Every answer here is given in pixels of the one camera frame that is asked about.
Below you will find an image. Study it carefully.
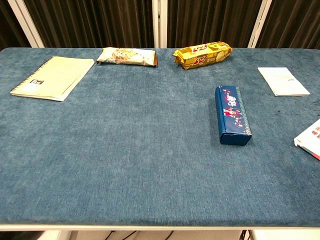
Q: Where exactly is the blue fabric table cloth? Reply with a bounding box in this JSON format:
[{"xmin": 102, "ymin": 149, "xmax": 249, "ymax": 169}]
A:
[{"xmin": 0, "ymin": 47, "xmax": 320, "ymax": 227}]

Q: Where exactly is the white upright frame post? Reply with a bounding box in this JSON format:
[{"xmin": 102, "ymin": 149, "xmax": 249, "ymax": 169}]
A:
[{"xmin": 152, "ymin": 0, "xmax": 168, "ymax": 49}]

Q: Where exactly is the white paper booklet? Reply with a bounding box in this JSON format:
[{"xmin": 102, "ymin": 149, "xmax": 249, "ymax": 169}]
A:
[{"xmin": 257, "ymin": 66, "xmax": 311, "ymax": 97}]

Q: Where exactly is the spiral bound kraft notebook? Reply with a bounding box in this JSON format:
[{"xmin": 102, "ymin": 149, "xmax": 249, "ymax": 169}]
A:
[{"xmin": 9, "ymin": 56, "xmax": 95, "ymax": 102}]

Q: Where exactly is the black pleated curtain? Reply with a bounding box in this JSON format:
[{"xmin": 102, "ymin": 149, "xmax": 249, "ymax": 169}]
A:
[
  {"xmin": 23, "ymin": 0, "xmax": 154, "ymax": 49},
  {"xmin": 0, "ymin": 0, "xmax": 32, "ymax": 51},
  {"xmin": 166, "ymin": 0, "xmax": 263, "ymax": 49},
  {"xmin": 256, "ymin": 0, "xmax": 320, "ymax": 50}
]

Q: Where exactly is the white slanted frame post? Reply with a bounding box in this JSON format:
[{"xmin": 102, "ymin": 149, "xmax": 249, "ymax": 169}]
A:
[
  {"xmin": 7, "ymin": 0, "xmax": 45, "ymax": 48},
  {"xmin": 247, "ymin": 0, "xmax": 273, "ymax": 49}
]

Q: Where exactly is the beige cartoon snack packet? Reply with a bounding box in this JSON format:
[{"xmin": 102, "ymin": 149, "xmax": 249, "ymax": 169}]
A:
[{"xmin": 96, "ymin": 47, "xmax": 159, "ymax": 68}]

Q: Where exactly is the yellow biscuit packet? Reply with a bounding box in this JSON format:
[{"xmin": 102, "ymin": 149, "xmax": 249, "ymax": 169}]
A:
[{"xmin": 173, "ymin": 41, "xmax": 233, "ymax": 71}]

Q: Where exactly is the blue glasses case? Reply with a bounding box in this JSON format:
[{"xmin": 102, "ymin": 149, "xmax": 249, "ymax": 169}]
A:
[{"xmin": 214, "ymin": 85, "xmax": 253, "ymax": 147}]

